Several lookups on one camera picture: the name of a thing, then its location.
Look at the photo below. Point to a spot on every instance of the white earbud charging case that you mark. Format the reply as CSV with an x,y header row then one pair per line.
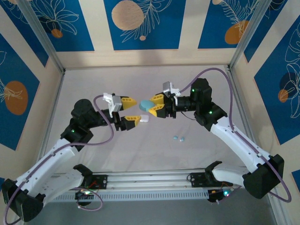
x,y
144,118

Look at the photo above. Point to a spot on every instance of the blue earbud charging case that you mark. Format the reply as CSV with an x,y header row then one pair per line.
x,y
145,105

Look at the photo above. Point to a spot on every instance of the blue earbud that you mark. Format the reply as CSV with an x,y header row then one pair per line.
x,y
175,137
182,139

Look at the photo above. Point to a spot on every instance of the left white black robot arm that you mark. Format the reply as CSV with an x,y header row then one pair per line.
x,y
54,161

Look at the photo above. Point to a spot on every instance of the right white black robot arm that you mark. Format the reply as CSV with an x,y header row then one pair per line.
x,y
236,145

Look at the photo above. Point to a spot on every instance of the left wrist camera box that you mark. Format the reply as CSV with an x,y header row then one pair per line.
x,y
116,103

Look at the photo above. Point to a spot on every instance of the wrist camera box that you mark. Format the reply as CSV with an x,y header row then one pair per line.
x,y
167,87
116,103

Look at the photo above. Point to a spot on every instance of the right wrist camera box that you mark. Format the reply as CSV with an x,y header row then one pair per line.
x,y
167,87

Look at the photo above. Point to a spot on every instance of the aluminium table side rail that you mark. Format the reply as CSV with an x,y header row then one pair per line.
x,y
235,90
56,98

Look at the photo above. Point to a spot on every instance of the aluminium mounting rail frame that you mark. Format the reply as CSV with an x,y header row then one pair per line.
x,y
150,180

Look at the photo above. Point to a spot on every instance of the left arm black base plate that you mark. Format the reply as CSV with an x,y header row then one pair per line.
x,y
100,181

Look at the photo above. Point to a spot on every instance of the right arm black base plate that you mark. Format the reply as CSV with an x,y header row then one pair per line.
x,y
197,179

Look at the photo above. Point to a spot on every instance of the aluminium corner post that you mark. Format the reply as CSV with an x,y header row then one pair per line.
x,y
42,35
248,32

